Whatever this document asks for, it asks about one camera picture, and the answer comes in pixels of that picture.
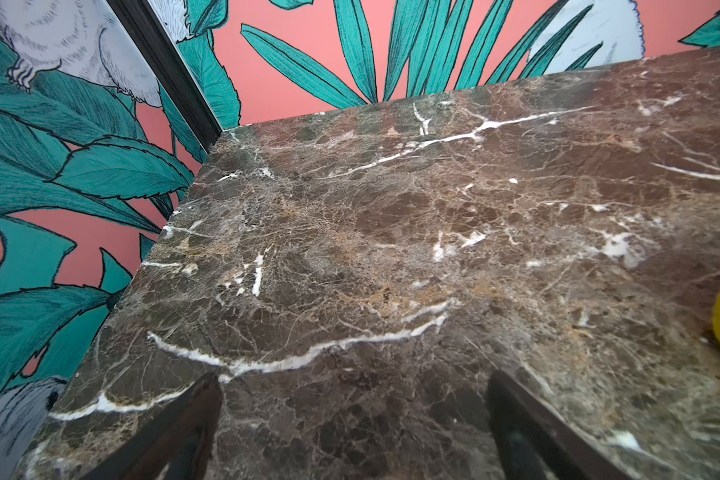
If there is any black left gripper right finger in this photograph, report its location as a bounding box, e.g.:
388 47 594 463
486 370 628 480

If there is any black corner frame post left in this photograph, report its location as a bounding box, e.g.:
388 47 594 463
107 0 222 153

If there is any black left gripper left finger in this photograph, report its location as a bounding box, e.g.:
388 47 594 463
85 372 223 479

